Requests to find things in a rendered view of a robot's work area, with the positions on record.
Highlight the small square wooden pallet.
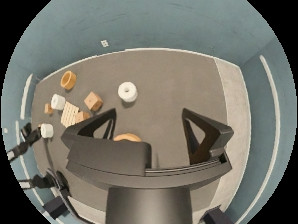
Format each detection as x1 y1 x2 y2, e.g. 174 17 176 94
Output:
61 102 80 127

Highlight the orange-brown open cup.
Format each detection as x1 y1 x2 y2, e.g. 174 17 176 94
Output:
61 71 76 89

